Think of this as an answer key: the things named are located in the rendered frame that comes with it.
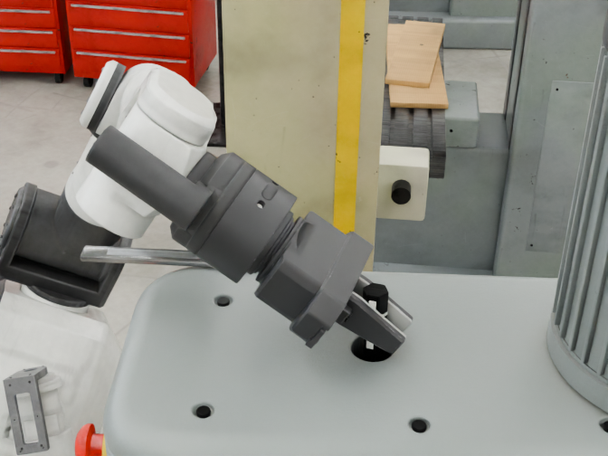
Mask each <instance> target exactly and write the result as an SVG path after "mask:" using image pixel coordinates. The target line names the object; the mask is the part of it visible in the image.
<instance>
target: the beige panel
mask: <svg viewBox="0 0 608 456"><path fill-rule="evenodd" d="M388 15H389V0H222V18H223V73H224V100H225V128H226V153H231V152H233V153H235V154H236V155H238V156H239V157H241V158H242V159H244V160H245V161H246V162H248V163H249V164H251V165H252V166H254V167H255V168H257V169H258V170H260V171H261V172H262V173H263V174H264V175H266V176H268V177H269V178H270V179H272V180H273V181H275V182H276V183H277V184H279V185H281V186H282V187H283V188H285V189H286V190H288V191H289V192H291V193H292V194H293V195H295V196H297V197H298V198H297V200H296V202H295V204H294V205H293V206H292V208H291V209H290V210H291V211H292V212H293V214H294V215H293V218H294V220H293V222H294V223H295V221H296V220H297V219H298V218H299V217H302V218H303V219H304V218H305V216H306V215H307V214H308V213H309V212H310V211H312V212H314V213H315V214H317V215H319V216H320V217H322V218H323V219H324V220H326V221H327V222H329V223H330V224H332V225H333V226H335V227H336V228H338V230H339V231H341V232H342V233H344V234H347V233H350V232H355V233H357V234H358V235H360V236H361V237H362V238H364V239H365V240H367V241H368V242H370V243H371V244H373V245H374V248H375V220H376V205H377V190H378V176H379V161H380V147H381V132H382V117H383V102H384V87H385V59H386V45H387V29H388ZM257 169H256V170H257ZM373 263H374V249H373V250H372V252H371V254H370V256H369V258H368V260H367V262H366V265H365V268H364V269H363V271H373Z"/></svg>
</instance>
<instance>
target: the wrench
mask: <svg viewBox="0 0 608 456"><path fill-rule="evenodd" d="M196 255H197V254H193V253H192V252H190V251H188V250H168V249H148V248H129V247H109V246H88V245H86V246H85V247H84V249H83V251H82V253H81V261H94V262H114V263H134V264H153V265H173V266H193V267H212V266H211V265H209V264H208V263H206V262H205V261H203V260H202V259H200V258H199V257H197V256H196Z"/></svg>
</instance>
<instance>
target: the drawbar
mask: <svg viewBox="0 0 608 456"><path fill-rule="evenodd" d="M388 294H389V292H388V290H387V288H386V286H385V285H383V284H378V283H373V282H372V283H371V284H369V285H367V286H365V287H364V288H363V299H364V300H365V301H366V302H367V303H368V304H369V300H371V301H375V302H376V307H375V309H376V310H377V311H378V312H379V313H381V314H382V315H383V314H385V313H386V312H387V306H388ZM384 355H385V351H384V350H383V349H382V348H380V347H377V346H376V345H374V348H373V349H370V348H366V340H365V339H363V338H362V337H360V351H359V359H361V360H364V361H367V362H380V361H384Z"/></svg>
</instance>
